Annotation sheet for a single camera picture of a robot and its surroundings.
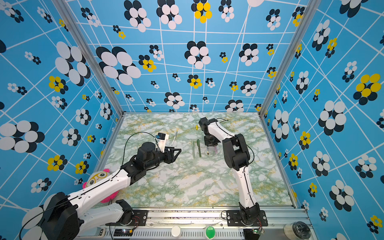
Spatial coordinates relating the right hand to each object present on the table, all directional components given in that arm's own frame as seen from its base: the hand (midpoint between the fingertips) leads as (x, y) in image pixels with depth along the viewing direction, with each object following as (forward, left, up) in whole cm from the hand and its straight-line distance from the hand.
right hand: (215, 144), depth 102 cm
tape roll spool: (-49, -30, +9) cm, 58 cm away
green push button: (-50, +6, +9) cm, 52 cm away
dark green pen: (+1, +12, +1) cm, 12 cm away
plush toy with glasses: (-26, +67, +8) cm, 73 cm away
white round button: (-50, +21, +8) cm, 55 cm away
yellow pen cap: (+14, +13, +2) cm, 19 cm away
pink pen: (-4, 0, 0) cm, 4 cm away
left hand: (-16, +21, +19) cm, 33 cm away
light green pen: (-4, +15, 0) cm, 15 cm away
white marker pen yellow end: (+11, +27, +1) cm, 30 cm away
